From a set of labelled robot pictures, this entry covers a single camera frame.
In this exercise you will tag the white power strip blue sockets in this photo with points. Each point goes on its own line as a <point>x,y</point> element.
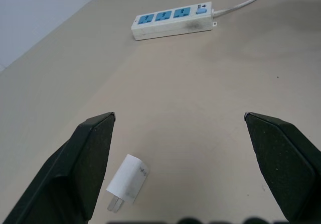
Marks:
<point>173,20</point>

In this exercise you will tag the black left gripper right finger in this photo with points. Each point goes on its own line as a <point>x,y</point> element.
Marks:
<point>286,163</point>

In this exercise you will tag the white plug adapter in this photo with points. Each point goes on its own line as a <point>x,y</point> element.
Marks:
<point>128,181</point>

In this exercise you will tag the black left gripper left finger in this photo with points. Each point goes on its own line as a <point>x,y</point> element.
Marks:
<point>67,173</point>

